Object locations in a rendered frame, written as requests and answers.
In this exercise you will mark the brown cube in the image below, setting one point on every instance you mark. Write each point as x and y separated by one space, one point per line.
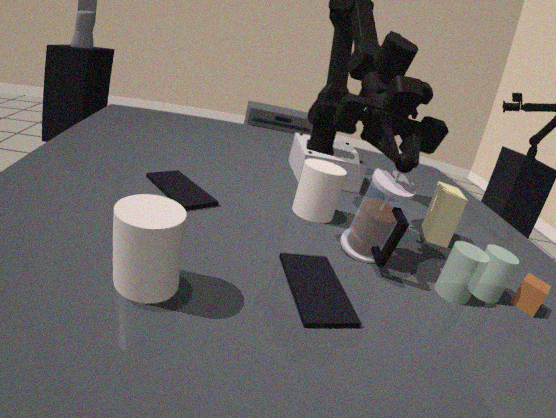
530 294

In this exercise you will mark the white cylinder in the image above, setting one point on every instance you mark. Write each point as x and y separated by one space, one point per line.
318 190
148 233

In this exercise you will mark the glass coffee press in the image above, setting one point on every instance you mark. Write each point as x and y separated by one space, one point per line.
379 222

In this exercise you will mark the beige rectangular block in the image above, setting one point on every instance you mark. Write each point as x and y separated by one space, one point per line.
443 214

